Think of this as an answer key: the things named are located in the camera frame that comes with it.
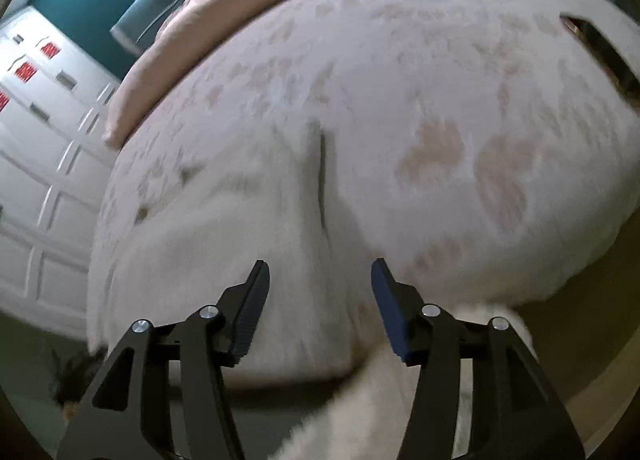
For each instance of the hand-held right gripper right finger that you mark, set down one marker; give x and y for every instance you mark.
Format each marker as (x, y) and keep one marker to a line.
(392, 310)

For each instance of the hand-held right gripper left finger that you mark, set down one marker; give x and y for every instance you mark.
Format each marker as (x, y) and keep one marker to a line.
(250, 310)

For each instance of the cream sweater with black hearts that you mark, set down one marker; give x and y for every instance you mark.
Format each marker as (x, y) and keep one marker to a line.
(280, 220)

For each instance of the fluffy white rug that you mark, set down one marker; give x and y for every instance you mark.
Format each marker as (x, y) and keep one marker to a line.
(370, 420)

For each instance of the floral cream bed blanket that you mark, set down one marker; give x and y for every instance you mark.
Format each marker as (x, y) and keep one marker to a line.
(450, 90)

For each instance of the white panelled wardrobe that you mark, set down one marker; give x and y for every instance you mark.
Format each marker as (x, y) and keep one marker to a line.
(45, 180)

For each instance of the pink duvet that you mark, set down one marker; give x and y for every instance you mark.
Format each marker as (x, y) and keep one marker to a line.
(165, 80)

